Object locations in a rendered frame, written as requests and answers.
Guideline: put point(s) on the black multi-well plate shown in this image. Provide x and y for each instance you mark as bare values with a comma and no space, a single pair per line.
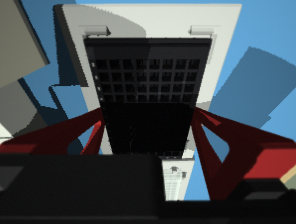
146,109

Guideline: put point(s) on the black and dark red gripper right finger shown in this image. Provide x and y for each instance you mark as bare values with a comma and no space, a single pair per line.
253,153

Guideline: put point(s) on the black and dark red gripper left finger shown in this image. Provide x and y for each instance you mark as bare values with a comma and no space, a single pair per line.
54,139

